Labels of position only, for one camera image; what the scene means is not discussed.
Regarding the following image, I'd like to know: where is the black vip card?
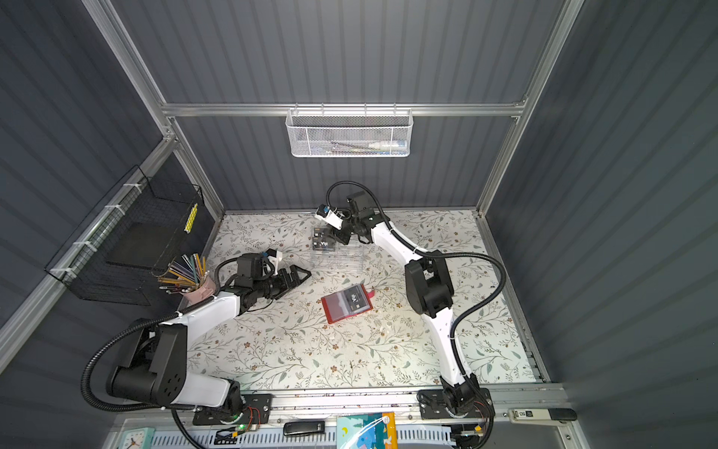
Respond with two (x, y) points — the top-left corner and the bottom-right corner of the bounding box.
(312, 228), (336, 252)
(342, 284), (371, 314)

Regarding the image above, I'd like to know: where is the red leather card holder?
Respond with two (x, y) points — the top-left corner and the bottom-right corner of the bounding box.
(321, 284), (375, 324)

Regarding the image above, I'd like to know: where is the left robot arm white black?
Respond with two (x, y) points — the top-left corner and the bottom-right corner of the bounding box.
(106, 249), (312, 413)

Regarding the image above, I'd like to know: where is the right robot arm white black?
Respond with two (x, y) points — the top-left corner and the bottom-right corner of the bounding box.
(315, 192), (478, 413)

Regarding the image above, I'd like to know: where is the clear acrylic organizer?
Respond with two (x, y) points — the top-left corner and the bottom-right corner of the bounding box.
(310, 226), (366, 274)

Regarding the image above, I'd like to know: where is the pink pencil cup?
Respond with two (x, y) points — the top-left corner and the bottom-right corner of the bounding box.
(179, 275), (217, 310)

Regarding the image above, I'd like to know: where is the bundle of coloured pencils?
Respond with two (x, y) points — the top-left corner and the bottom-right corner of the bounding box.
(157, 254), (209, 294)

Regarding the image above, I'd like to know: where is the white marker in basket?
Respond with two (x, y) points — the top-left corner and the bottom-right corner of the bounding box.
(330, 140), (409, 155)

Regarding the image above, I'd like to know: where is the yellow marker in basket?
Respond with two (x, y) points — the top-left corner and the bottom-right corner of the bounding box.
(183, 203), (198, 234)

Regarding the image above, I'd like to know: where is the small black device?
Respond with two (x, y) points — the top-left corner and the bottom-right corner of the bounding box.
(282, 420), (325, 438)

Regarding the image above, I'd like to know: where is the colourful picture book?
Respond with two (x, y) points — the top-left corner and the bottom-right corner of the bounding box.
(336, 413), (398, 449)

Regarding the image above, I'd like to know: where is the teal alarm clock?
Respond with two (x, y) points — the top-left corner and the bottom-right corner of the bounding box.
(117, 428), (155, 449)

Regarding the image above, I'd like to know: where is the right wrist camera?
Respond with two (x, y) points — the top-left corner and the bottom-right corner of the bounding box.
(314, 204), (344, 230)

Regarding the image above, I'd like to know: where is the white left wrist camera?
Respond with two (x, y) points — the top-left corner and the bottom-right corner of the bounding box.
(266, 249), (282, 271)

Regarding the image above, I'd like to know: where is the white mesh wall basket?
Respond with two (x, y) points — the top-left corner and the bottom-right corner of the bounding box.
(285, 108), (414, 158)

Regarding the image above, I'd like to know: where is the black wire wall basket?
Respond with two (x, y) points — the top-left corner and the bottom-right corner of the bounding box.
(45, 169), (204, 306)

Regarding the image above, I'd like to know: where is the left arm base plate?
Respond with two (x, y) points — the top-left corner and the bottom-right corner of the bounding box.
(192, 394), (274, 426)

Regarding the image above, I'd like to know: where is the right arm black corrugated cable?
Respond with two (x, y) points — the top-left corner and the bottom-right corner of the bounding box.
(324, 178), (509, 388)

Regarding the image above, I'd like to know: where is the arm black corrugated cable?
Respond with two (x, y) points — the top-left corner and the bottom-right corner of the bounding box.
(79, 255), (242, 413)
(324, 178), (509, 388)

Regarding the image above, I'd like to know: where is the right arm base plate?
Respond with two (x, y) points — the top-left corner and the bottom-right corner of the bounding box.
(416, 388), (495, 420)

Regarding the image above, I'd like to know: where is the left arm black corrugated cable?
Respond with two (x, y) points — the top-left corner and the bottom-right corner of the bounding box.
(79, 255), (242, 413)

